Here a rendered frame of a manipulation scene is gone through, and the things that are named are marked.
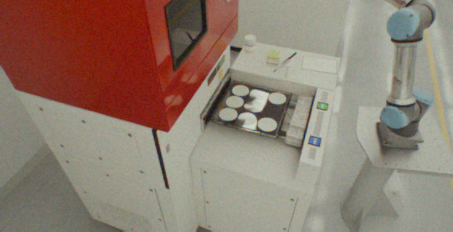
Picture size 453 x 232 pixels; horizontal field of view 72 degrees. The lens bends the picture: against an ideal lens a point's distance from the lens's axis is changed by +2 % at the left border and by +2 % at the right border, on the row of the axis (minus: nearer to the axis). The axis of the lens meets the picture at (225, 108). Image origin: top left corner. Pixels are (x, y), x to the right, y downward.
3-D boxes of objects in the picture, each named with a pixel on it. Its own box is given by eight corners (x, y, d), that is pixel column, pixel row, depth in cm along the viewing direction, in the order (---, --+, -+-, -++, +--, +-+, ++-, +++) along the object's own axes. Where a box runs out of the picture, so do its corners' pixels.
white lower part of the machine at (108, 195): (95, 225, 219) (49, 150, 163) (154, 141, 275) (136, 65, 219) (186, 261, 201) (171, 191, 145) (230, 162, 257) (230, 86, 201)
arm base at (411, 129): (406, 116, 170) (415, 103, 164) (422, 137, 159) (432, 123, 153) (380, 116, 169) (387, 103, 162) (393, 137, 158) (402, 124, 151)
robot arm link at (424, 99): (427, 116, 157) (442, 94, 147) (412, 125, 150) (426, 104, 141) (404, 102, 164) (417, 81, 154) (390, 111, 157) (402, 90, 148)
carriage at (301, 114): (285, 143, 161) (285, 139, 159) (298, 99, 186) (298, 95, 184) (300, 147, 159) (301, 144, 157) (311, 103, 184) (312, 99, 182)
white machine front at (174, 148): (165, 187, 146) (151, 130, 118) (226, 85, 201) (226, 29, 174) (171, 190, 145) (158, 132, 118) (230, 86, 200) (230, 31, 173)
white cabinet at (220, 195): (198, 232, 215) (188, 158, 159) (242, 133, 281) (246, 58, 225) (291, 267, 198) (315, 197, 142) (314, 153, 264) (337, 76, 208)
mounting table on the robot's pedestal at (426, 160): (421, 126, 192) (429, 111, 183) (450, 190, 159) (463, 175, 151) (344, 120, 196) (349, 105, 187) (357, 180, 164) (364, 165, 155)
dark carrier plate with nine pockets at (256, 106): (213, 120, 168) (213, 119, 168) (234, 82, 191) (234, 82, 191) (275, 136, 159) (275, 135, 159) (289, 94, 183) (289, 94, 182)
